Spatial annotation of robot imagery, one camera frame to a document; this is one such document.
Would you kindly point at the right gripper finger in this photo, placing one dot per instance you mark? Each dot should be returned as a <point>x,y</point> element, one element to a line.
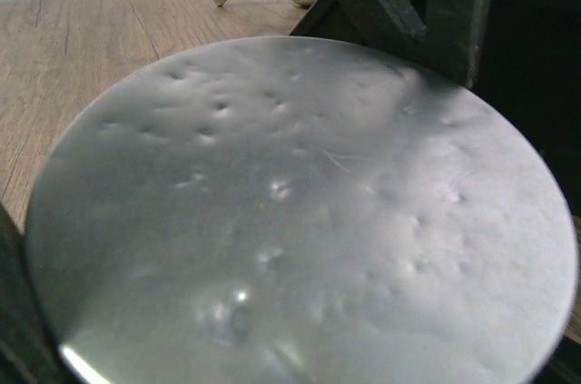
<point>26,356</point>

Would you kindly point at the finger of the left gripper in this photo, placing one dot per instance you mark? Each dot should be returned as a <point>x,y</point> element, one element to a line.
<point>453,44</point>
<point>393,26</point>

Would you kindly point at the black lollipop bin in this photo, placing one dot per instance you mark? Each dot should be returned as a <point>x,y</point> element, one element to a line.
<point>529,70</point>

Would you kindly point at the clear round cup lid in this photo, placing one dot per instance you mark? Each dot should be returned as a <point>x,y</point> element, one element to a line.
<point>298,210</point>

